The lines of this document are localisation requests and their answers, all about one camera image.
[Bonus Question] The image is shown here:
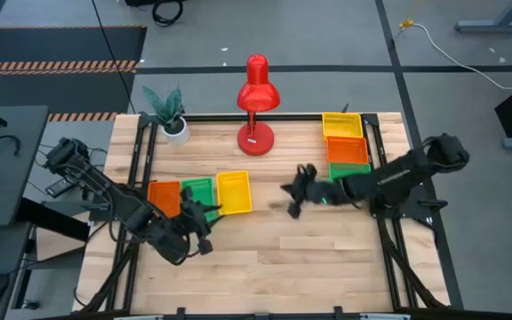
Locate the black side desk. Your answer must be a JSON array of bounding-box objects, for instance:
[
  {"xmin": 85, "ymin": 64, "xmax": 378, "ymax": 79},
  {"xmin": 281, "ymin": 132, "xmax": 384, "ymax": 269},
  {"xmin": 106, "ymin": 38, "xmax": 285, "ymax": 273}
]
[{"xmin": 0, "ymin": 105, "xmax": 51, "ymax": 228}]

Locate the yellow plastic basket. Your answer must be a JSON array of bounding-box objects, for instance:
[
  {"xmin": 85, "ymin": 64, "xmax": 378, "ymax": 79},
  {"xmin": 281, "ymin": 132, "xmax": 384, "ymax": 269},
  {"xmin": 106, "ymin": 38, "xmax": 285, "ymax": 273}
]
[
  {"xmin": 321, "ymin": 112, "xmax": 364, "ymax": 141},
  {"xmin": 215, "ymin": 170, "xmax": 254, "ymax": 216}
]

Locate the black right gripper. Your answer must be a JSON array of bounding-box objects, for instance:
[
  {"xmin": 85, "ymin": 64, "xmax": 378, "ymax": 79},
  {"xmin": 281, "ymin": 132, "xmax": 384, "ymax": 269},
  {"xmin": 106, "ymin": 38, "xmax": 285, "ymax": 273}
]
[{"xmin": 285, "ymin": 163, "xmax": 350, "ymax": 220}]

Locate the thin black hanging cable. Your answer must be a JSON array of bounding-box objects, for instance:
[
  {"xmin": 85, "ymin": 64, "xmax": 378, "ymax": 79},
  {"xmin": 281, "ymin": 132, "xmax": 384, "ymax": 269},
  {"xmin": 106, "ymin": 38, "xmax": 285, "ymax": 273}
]
[{"xmin": 90, "ymin": 0, "xmax": 138, "ymax": 115}]

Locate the orange plastic basket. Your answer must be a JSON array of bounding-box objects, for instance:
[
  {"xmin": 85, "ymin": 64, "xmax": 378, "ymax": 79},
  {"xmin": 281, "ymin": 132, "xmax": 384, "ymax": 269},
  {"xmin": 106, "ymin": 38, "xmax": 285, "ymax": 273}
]
[
  {"xmin": 325, "ymin": 135, "xmax": 371, "ymax": 165},
  {"xmin": 147, "ymin": 180, "xmax": 182, "ymax": 220}
]

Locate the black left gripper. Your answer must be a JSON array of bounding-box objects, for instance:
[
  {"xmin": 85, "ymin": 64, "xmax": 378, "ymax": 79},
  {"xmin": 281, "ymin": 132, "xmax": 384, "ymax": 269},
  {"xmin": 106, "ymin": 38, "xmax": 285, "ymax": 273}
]
[{"xmin": 180, "ymin": 185, "xmax": 224, "ymax": 244}]

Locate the black metal table frame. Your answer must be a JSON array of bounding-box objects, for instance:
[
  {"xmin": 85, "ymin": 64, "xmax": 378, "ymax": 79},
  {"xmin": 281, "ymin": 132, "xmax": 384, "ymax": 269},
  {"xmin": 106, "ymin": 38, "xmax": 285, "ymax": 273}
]
[{"xmin": 76, "ymin": 110, "xmax": 452, "ymax": 315}]

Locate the potted plant in white pot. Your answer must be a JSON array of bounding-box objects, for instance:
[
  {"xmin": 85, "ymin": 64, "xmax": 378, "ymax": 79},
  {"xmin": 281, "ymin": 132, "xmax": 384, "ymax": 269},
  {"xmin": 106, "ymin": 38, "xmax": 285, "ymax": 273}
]
[{"xmin": 142, "ymin": 84, "xmax": 191, "ymax": 147}]

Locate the black handheld controller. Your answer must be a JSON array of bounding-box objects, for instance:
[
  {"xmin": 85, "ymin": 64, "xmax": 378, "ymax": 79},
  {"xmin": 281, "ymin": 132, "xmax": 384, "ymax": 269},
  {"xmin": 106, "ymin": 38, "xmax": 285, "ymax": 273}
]
[{"xmin": 44, "ymin": 177, "xmax": 74, "ymax": 199}]

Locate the grey table leg base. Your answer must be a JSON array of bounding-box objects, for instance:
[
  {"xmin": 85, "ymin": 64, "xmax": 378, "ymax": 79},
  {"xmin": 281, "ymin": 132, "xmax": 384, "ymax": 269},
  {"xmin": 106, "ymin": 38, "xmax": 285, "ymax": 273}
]
[{"xmin": 454, "ymin": 0, "xmax": 512, "ymax": 35}]

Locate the green plastic basket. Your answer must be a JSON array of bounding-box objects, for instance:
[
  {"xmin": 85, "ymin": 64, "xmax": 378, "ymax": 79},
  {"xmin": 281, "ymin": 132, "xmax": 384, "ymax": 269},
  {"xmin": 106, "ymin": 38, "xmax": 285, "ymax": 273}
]
[
  {"xmin": 180, "ymin": 176, "xmax": 221, "ymax": 223},
  {"xmin": 328, "ymin": 162, "xmax": 372, "ymax": 181}
]

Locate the coiled black floor cable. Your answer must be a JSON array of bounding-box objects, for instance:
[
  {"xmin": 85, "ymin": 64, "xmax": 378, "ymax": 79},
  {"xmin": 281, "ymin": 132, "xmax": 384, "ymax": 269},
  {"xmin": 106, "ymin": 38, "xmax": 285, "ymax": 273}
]
[{"xmin": 150, "ymin": 0, "xmax": 186, "ymax": 28}]

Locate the black hazard-striped floor mat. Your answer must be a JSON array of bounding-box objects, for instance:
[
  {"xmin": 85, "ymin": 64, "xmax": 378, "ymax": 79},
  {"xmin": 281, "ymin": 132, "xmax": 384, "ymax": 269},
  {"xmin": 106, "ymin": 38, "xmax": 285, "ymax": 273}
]
[{"xmin": 0, "ymin": 24, "xmax": 148, "ymax": 124}]

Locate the red desk lamp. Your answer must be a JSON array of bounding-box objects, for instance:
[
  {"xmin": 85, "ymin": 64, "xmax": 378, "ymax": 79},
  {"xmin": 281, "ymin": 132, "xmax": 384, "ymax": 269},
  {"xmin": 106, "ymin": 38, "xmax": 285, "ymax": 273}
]
[{"xmin": 236, "ymin": 52, "xmax": 282, "ymax": 157}]

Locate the white floor cable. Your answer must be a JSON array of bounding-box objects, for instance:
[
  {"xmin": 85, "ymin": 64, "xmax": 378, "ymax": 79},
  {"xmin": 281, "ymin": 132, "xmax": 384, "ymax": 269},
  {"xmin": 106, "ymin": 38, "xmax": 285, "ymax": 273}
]
[{"xmin": 398, "ymin": 16, "xmax": 512, "ymax": 91}]

